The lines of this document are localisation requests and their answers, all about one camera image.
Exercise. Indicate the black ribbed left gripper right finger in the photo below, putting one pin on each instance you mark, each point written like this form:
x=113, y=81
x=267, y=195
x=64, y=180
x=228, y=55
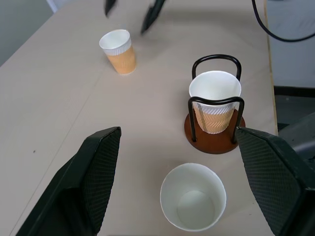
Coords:
x=278, y=182

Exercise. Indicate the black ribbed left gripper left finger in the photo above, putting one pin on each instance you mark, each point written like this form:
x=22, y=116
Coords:
x=81, y=186

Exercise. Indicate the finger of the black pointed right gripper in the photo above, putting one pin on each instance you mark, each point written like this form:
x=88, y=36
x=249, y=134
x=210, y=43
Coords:
x=151, y=14
x=109, y=6

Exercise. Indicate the orange and white paper cup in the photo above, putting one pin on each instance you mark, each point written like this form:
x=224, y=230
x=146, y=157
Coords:
x=194, y=204
x=214, y=86
x=123, y=59

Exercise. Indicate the dark grey rounded housing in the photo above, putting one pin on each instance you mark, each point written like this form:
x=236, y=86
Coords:
x=303, y=132

